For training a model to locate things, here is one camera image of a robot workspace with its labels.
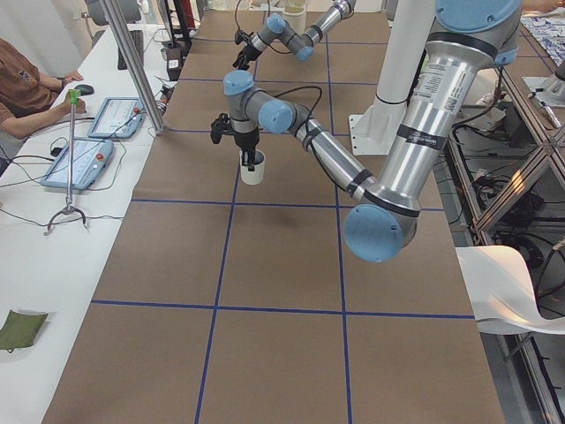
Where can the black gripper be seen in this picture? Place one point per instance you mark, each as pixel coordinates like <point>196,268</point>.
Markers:
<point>248,52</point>
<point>246,140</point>

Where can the white mug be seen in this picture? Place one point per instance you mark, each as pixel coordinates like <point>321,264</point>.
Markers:
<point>252,173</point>

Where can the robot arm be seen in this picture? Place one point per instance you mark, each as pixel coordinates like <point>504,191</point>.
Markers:
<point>277,28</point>
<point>463,38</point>

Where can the person hand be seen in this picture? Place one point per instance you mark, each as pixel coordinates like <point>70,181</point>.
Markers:
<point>79,106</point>

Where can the cream plastic bin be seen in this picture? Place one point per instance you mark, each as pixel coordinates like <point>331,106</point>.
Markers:
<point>294,12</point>

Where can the upper teach pendant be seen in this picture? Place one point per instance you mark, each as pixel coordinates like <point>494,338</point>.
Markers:
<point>118,117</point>

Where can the teach pendant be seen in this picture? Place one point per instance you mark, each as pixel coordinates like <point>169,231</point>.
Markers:
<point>89,159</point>
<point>118,117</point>

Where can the lower teach pendant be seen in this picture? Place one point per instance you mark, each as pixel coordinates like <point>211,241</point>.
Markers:
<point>89,159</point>

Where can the black computer mouse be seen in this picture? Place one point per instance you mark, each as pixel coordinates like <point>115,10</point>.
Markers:
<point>84,89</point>

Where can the person in brown shirt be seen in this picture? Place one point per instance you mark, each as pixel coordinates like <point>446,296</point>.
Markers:
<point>28,95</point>

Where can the green cloth pouch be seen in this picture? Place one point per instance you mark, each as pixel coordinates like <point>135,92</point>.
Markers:
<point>20,330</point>

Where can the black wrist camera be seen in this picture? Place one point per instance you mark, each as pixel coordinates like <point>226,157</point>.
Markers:
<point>241,37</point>
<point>219,127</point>

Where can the white central pedestal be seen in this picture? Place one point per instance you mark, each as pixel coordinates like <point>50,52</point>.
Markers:
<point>373,132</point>

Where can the aluminium frame post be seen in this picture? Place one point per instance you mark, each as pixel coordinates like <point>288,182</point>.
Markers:
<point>120,30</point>

